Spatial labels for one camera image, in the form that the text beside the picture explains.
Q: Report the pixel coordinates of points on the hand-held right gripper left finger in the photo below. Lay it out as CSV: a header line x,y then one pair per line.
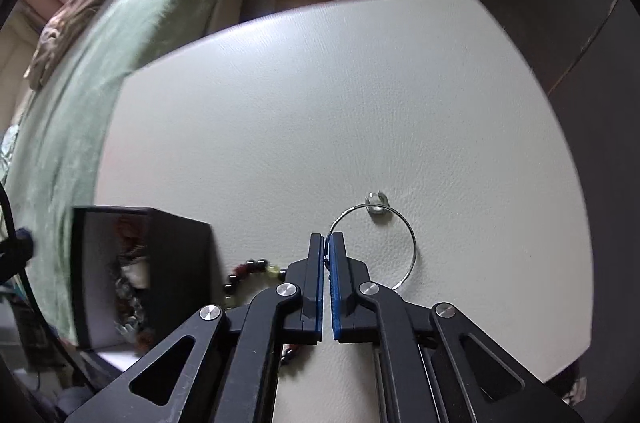
x,y
317,288

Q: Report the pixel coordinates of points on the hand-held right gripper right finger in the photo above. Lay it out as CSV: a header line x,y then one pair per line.
x,y
334,288

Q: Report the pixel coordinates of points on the silver metal bangle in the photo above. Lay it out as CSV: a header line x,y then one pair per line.
x,y
414,248

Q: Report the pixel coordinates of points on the black jewelry box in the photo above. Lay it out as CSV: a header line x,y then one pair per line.
x,y
175,263

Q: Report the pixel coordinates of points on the white leather bedside table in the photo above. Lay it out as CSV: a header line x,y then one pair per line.
x,y
350,103

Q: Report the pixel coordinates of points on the beige crumpled blanket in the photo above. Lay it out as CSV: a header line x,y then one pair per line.
x,y
65,28

